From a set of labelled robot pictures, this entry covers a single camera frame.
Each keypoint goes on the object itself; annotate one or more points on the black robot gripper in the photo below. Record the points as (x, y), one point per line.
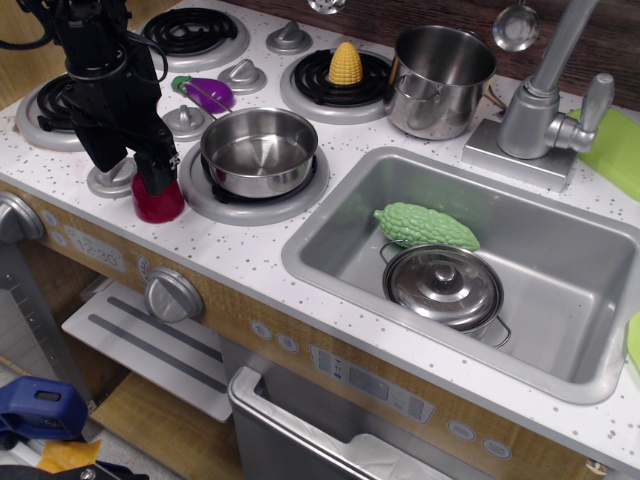
(115, 90)

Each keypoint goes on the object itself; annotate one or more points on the back left stove burner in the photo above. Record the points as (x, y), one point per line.
(194, 39)

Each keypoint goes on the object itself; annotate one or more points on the grey oven dial centre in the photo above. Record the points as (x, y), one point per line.
(170, 298)

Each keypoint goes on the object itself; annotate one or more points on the grey oven dial left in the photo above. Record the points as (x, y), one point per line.
(18, 220)

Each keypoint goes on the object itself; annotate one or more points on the small lidded steel pot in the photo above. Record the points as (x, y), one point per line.
(445, 284)

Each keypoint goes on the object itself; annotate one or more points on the hanging steel strainer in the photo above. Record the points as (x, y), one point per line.
(327, 7)

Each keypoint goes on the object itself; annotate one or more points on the green toy bitter melon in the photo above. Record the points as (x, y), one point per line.
(417, 225)

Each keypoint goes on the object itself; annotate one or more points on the small steel frying pan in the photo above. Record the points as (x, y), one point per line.
(258, 152)

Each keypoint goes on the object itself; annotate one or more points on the blue clamp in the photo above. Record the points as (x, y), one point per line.
(34, 408)

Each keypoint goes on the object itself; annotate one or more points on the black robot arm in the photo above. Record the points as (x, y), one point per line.
(114, 88)

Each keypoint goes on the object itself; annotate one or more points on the back right stove burner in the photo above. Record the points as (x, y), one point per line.
(306, 89)

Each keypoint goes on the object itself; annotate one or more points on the grey stove knob top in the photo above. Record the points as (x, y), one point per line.
(289, 40)

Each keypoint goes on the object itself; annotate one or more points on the front left stove burner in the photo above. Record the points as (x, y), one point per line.
(44, 120)

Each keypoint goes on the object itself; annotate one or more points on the grey oven dial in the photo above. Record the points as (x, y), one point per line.
(18, 220)
(170, 298)

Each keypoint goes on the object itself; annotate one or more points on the white oven shelf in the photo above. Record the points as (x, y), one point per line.
(183, 358)

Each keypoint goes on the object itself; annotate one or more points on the grey oven door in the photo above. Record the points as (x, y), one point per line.
(31, 341)

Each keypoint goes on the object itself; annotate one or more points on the grey sink basin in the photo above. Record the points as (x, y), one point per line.
(545, 299)

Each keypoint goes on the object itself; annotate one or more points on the grey stove knob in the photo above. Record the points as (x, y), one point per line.
(114, 184)
(187, 124)
(243, 78)
(289, 40)

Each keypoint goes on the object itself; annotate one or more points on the grey dishwasher door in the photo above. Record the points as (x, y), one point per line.
(316, 435)

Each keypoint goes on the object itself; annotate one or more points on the front right stove burner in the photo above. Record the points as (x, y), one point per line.
(206, 199)

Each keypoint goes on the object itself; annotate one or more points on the magenta toy sweet potato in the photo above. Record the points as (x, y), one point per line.
(157, 209)

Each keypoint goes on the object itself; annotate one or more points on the grey toy faucet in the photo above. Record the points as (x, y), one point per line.
(536, 143)

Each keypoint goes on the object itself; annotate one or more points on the yellow toy corn cob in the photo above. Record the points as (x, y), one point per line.
(346, 66)

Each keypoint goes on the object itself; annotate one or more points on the purple toy eggplant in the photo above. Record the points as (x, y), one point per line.
(207, 91)

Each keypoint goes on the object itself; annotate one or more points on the grey stove knob front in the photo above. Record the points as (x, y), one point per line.
(114, 184)

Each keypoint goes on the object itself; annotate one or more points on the hanging steel ladle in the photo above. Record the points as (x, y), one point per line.
(516, 28)

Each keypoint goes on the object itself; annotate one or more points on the grey stove knob upper middle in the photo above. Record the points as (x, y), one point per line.
(243, 78)

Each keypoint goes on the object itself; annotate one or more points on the green sponge at edge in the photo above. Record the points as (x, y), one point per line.
(633, 340)

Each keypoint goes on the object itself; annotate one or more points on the grey stove knob lower middle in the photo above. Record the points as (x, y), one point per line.
(187, 124)

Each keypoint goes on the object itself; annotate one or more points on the stove burner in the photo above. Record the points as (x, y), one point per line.
(44, 120)
(306, 89)
(206, 199)
(194, 39)

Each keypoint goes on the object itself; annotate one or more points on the large steel pot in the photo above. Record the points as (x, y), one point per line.
(438, 76)

